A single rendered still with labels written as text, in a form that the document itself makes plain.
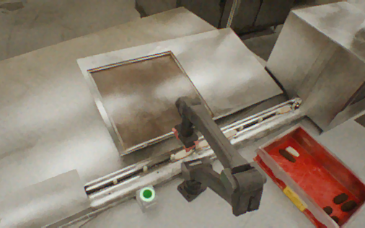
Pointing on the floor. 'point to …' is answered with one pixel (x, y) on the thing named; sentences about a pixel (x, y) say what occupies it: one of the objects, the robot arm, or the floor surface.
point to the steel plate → (65, 108)
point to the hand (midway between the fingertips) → (183, 144)
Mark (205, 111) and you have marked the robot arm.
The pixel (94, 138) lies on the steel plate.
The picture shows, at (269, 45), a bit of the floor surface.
